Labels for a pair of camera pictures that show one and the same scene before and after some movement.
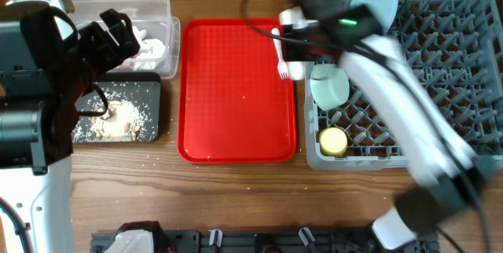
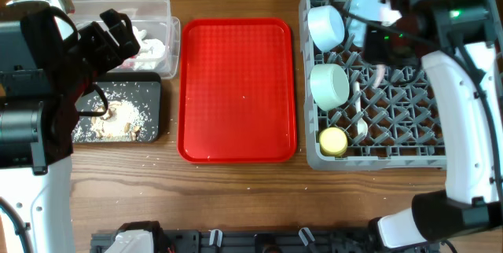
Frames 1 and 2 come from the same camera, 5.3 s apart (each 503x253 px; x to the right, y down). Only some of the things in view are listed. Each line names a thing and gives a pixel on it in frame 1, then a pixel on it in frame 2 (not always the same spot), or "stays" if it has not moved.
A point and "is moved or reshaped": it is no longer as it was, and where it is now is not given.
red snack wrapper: x=127 y=64 stays
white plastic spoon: x=296 y=70 to x=361 y=126
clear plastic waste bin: x=156 y=30 stays
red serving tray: x=233 y=106 stays
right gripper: x=294 y=53 to x=370 y=53
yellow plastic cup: x=333 y=141 stays
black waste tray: x=135 y=110 stays
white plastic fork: x=282 y=67 is moved or reshaped
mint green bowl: x=329 y=86 stays
